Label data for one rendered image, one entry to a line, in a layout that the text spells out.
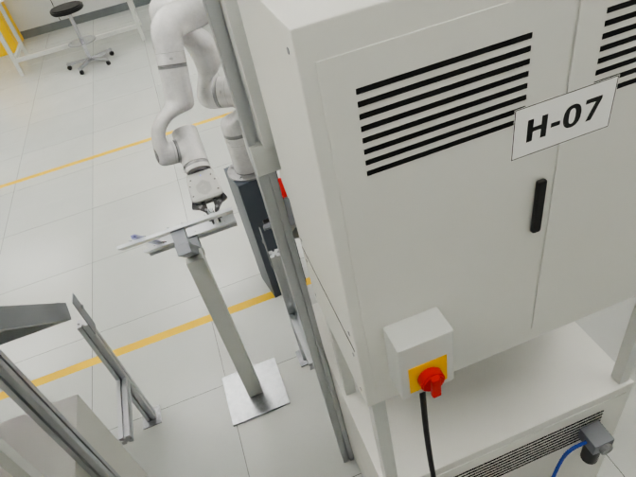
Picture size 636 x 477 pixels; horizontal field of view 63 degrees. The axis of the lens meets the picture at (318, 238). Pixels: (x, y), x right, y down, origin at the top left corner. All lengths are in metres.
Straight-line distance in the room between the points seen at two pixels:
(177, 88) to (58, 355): 1.68
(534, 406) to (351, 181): 0.98
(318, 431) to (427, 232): 1.52
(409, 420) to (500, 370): 0.29
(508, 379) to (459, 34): 1.08
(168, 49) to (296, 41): 1.17
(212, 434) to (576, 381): 1.41
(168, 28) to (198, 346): 1.48
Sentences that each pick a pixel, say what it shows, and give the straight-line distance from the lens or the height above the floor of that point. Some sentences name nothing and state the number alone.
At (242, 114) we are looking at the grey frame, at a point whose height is 1.45.
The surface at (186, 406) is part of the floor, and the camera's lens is 2.43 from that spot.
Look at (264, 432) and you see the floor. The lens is 2.24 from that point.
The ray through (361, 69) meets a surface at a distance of 0.60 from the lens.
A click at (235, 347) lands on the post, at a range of 2.07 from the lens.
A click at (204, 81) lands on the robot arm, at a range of 2.04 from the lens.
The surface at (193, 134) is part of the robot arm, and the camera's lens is 1.77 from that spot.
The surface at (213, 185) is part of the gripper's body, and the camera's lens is 1.71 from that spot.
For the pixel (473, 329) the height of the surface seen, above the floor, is 1.11.
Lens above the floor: 1.90
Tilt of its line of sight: 41 degrees down
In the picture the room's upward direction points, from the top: 13 degrees counter-clockwise
